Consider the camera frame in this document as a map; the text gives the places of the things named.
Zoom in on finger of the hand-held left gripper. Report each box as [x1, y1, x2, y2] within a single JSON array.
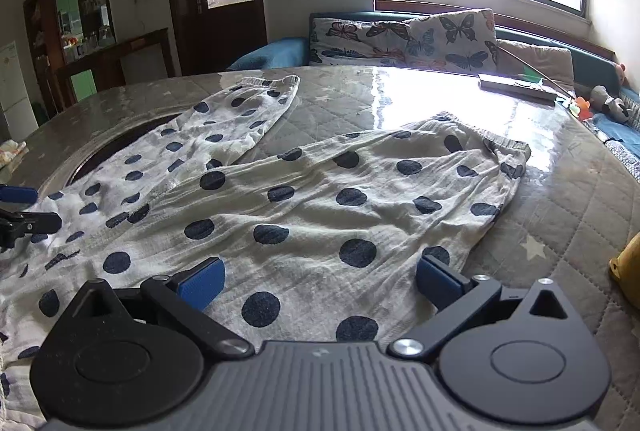
[[0, 210, 63, 253], [0, 184, 39, 208]]

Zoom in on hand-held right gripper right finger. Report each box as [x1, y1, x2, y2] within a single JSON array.
[[390, 255, 585, 359]]

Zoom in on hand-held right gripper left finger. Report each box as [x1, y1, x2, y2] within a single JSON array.
[[62, 257, 255, 359]]

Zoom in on white navy polka dot pants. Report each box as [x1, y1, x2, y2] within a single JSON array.
[[0, 75, 532, 417]]

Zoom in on colourful floral cloth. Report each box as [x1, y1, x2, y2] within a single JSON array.
[[0, 138, 28, 172]]

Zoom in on round black glass cooktop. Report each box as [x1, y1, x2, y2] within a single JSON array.
[[69, 111, 185, 185]]

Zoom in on white refrigerator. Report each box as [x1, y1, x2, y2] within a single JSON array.
[[0, 40, 40, 142]]

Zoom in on grey quilted star table cover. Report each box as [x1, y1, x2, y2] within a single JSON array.
[[0, 64, 640, 431]]

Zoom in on dark wooden sideboard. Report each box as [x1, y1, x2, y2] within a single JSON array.
[[55, 28, 171, 107]]

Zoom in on dark wooden shelf cabinet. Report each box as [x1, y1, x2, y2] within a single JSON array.
[[22, 0, 116, 112]]

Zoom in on yellow object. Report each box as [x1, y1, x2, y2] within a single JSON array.
[[608, 231, 640, 297]]

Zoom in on dark flat box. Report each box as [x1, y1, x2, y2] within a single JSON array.
[[477, 72, 557, 102]]

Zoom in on orange toy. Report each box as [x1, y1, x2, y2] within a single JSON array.
[[567, 95, 591, 118]]

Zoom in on thin stick with green flag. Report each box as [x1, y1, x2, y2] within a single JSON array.
[[495, 45, 576, 98]]

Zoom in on blue blanket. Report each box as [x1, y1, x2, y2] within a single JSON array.
[[585, 87, 640, 184]]

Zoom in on blue cushion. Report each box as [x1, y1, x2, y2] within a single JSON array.
[[226, 36, 311, 72]]

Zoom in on beige cushion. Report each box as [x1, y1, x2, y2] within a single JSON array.
[[497, 38, 576, 92]]

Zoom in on butterfly print cushion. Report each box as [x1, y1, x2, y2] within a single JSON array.
[[309, 8, 500, 73]]

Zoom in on grey stuffed toy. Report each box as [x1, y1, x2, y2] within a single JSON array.
[[590, 85, 633, 122]]

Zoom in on teal sofa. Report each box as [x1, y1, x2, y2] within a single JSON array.
[[309, 11, 640, 122]]

